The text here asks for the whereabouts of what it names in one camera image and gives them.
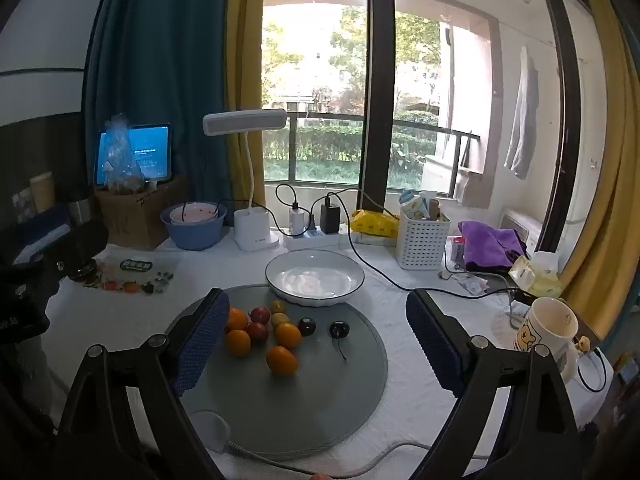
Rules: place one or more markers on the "teal curtain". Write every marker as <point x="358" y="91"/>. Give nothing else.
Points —
<point x="160" y="85"/>

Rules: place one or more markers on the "clear plastic bag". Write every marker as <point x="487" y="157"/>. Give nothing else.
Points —
<point x="120" y="160"/>

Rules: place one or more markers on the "white charger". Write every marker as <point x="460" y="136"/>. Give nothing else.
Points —
<point x="296" y="221"/>

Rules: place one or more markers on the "white mug with bear print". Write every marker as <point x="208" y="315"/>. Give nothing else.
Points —
<point x="545" y="335"/>

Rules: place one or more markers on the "white appliance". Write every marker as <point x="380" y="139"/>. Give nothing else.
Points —
<point x="520" y="227"/>

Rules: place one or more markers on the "steel thermos cup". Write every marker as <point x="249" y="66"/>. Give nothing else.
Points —
<point x="80" y="212"/>

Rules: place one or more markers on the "yellow tissue pack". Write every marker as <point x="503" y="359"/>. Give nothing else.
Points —
<point x="537" y="275"/>

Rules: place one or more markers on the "grey round mat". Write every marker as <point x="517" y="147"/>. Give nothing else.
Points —
<point x="320" y="395"/>

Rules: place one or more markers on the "grey hanging garment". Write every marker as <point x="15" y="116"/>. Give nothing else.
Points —
<point x="522" y="120"/>

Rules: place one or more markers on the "blue plastic basin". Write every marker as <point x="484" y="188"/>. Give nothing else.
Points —
<point x="192" y="235"/>

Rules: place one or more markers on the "purple cloth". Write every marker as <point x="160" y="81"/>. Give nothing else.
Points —
<point x="490" y="245"/>

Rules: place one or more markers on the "white power strip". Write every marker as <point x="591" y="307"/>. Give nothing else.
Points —
<point x="315" y="240"/>

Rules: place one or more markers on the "orange kumquat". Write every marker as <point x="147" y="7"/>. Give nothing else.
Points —
<point x="288" y="335"/>
<point x="237" y="319"/>
<point x="238" y="342"/>
<point x="282" y="360"/>

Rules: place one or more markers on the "red cherry tomato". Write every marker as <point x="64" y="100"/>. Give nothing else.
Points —
<point x="257" y="331"/>
<point x="259" y="315"/>

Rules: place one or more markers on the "yellow cherry tomato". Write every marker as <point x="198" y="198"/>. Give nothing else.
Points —
<point x="280" y="319"/>
<point x="278" y="306"/>

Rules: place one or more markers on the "fruit print plastic bag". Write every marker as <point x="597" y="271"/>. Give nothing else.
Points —
<point x="135" y="275"/>

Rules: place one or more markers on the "brown bottle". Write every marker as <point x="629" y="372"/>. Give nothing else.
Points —
<point x="434" y="210"/>

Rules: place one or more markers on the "paper cup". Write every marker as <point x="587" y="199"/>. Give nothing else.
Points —
<point x="42" y="192"/>

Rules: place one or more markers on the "white plate with dark rim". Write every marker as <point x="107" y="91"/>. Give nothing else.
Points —
<point x="315" y="277"/>

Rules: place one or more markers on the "yellow snack packet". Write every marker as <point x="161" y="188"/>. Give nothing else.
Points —
<point x="375" y="224"/>

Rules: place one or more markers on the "tablet with blue screen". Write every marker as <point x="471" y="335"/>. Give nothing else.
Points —
<point x="155" y="155"/>

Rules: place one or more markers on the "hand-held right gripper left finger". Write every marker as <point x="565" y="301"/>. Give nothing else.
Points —
<point x="200" y="345"/>

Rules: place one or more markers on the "black charger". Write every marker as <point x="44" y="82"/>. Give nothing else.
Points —
<point x="329" y="217"/>

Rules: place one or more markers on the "white desk lamp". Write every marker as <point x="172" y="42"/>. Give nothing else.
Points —
<point x="255" y="232"/>

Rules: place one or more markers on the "dark cherry with stem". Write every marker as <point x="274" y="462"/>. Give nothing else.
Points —
<point x="339" y="330"/>

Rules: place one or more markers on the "blue and white packet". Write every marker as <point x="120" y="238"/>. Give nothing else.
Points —
<point x="412" y="206"/>

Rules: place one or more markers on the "white bowl with pink dots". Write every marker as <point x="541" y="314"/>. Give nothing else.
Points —
<point x="192" y="215"/>

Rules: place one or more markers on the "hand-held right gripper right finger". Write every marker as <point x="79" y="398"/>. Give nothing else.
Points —
<point x="435" y="345"/>

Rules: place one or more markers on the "cardboard box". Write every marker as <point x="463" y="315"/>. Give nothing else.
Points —
<point x="130" y="220"/>

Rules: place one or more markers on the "yellow curtain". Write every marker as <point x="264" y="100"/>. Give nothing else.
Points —
<point x="245" y="75"/>
<point x="600" y="160"/>

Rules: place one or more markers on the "white perforated basket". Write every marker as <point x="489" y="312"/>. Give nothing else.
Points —
<point x="422" y="245"/>

